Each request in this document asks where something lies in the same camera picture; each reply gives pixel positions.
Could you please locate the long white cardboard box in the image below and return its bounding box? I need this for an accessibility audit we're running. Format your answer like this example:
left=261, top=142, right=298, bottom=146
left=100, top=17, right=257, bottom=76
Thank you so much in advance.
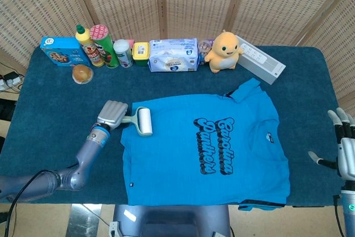
left=235, top=36, right=287, bottom=85

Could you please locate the green Pringles can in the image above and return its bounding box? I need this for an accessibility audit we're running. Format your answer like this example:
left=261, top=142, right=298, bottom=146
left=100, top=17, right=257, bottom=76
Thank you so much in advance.
left=90, top=24, right=120, bottom=69

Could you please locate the blue printed T-shirt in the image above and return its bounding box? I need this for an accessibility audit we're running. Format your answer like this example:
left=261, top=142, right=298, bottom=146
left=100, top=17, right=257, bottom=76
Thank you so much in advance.
left=120, top=78, right=291, bottom=211

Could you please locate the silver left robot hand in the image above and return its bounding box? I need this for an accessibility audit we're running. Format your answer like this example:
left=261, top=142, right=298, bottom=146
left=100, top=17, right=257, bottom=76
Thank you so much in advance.
left=96, top=100, right=129, bottom=132

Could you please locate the clear plastic snack jar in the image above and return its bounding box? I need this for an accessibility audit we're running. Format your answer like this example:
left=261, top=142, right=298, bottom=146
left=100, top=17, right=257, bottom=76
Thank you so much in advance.
left=198, top=39, right=215, bottom=65

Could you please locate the bun in plastic wrap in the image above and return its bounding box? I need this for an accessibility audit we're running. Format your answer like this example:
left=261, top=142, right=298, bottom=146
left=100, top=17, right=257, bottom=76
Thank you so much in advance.
left=72, top=64, right=94, bottom=84

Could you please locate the yellow red-label bottle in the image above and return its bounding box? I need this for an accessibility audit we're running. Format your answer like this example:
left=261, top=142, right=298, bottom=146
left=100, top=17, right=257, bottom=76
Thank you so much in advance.
left=75, top=24, right=105, bottom=68

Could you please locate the white blue tissue pack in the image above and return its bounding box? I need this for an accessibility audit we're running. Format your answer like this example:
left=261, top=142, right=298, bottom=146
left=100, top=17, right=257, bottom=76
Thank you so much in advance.
left=148, top=38, right=200, bottom=73

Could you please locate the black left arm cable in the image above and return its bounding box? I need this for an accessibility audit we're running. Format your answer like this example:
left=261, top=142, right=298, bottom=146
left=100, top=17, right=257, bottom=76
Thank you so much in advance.
left=5, top=169, right=56, bottom=237

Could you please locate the blue cookie box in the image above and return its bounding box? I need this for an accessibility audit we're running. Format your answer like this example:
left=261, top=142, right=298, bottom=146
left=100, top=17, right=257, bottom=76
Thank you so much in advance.
left=40, top=36, right=92, bottom=68

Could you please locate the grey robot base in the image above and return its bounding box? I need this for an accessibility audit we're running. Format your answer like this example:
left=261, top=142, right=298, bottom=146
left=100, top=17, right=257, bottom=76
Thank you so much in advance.
left=109, top=204, right=231, bottom=237

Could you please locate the small white green can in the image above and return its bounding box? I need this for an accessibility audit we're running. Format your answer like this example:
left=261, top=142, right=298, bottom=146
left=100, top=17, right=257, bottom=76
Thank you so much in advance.
left=113, top=39, right=134, bottom=68

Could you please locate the green handled lint roller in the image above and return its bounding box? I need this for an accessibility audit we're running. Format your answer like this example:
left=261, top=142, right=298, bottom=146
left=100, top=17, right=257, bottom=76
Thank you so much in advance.
left=121, top=106, right=154, bottom=138

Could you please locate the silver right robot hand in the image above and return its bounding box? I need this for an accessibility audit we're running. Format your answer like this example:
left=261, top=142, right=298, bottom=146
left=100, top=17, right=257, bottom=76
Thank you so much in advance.
left=308, top=107, right=355, bottom=183

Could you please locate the yellow plush toy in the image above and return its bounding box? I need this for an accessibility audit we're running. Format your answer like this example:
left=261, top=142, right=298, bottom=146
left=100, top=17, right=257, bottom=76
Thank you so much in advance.
left=204, top=29, right=245, bottom=74

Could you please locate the white power strip with plugs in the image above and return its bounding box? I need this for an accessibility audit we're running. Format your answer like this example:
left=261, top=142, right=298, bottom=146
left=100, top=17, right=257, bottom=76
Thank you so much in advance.
left=0, top=72, right=24, bottom=92

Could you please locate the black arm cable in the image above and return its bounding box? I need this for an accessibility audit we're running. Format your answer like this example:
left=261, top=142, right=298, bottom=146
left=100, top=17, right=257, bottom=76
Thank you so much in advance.
left=5, top=169, right=56, bottom=237
left=332, top=194, right=347, bottom=237

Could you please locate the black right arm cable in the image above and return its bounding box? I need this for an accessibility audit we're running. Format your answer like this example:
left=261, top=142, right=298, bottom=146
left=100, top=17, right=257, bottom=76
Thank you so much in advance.
left=332, top=194, right=347, bottom=237

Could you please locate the green box yellow lid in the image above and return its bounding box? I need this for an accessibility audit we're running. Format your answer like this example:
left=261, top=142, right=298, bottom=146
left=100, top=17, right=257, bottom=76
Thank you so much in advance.
left=131, top=42, right=151, bottom=67

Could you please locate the wicker folding screen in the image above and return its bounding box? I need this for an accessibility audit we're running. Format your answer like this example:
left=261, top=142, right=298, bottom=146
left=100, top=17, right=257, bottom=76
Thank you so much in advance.
left=0, top=0, right=355, bottom=107

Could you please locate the dark blue table cloth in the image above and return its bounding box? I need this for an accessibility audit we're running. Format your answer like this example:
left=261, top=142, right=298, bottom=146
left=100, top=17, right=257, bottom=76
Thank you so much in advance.
left=0, top=45, right=346, bottom=207

